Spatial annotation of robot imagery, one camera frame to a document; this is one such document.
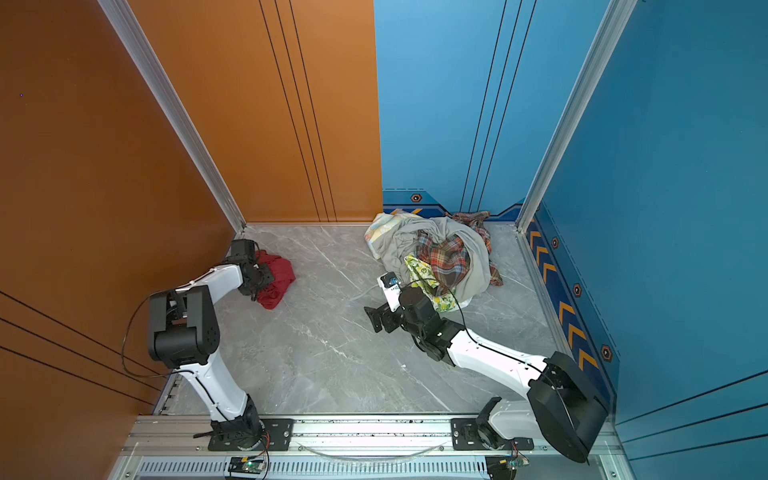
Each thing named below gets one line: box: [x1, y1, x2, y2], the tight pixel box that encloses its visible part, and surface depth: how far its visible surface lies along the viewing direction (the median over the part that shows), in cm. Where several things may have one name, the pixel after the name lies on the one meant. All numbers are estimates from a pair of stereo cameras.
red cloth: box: [256, 250, 296, 310], surface depth 98 cm
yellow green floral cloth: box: [404, 255, 457, 313], surface depth 98 cm
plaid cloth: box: [416, 211, 503, 295], surface depth 98 cm
